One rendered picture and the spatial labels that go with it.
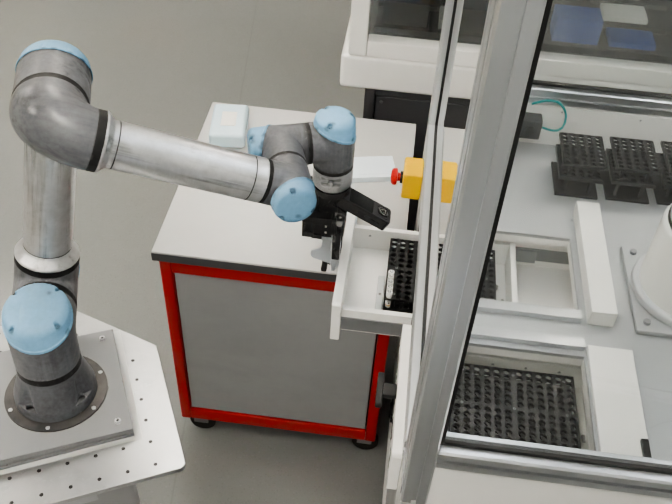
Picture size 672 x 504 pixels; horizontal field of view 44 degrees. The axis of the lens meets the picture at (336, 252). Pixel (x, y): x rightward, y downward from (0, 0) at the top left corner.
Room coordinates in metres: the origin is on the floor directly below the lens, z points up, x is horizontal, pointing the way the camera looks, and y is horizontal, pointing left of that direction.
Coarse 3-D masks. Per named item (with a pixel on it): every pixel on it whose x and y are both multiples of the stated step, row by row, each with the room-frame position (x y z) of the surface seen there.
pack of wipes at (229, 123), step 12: (216, 108) 1.86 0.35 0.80; (228, 108) 1.87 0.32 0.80; (240, 108) 1.87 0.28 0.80; (216, 120) 1.81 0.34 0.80; (228, 120) 1.81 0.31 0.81; (240, 120) 1.81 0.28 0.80; (216, 132) 1.75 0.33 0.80; (228, 132) 1.76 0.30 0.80; (240, 132) 1.76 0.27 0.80; (216, 144) 1.74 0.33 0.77; (228, 144) 1.74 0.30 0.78; (240, 144) 1.74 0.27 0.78
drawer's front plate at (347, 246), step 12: (348, 216) 1.31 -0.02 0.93; (348, 228) 1.28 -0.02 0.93; (348, 240) 1.24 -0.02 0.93; (348, 252) 1.20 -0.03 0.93; (348, 264) 1.20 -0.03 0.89; (336, 288) 1.10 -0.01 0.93; (336, 300) 1.07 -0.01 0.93; (336, 312) 1.06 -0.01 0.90; (336, 324) 1.06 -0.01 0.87; (336, 336) 1.06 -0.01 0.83
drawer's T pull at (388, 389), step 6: (378, 378) 0.90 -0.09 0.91; (378, 384) 0.89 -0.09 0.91; (384, 384) 0.89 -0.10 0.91; (390, 384) 0.89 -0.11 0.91; (396, 384) 0.89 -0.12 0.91; (378, 390) 0.88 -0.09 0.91; (384, 390) 0.88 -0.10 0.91; (390, 390) 0.88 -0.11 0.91; (396, 390) 0.88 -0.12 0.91; (378, 396) 0.86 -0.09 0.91; (384, 396) 0.87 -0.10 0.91; (390, 396) 0.87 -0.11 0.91; (378, 402) 0.85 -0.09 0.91
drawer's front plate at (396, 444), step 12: (408, 336) 0.99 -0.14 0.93; (408, 348) 0.96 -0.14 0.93; (408, 360) 0.93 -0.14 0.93; (396, 396) 0.86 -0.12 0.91; (396, 408) 0.83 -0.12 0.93; (396, 420) 0.80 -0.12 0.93; (396, 432) 0.78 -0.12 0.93; (396, 444) 0.76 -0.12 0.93; (396, 456) 0.74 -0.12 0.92; (396, 468) 0.73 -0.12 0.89; (396, 480) 0.73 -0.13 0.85
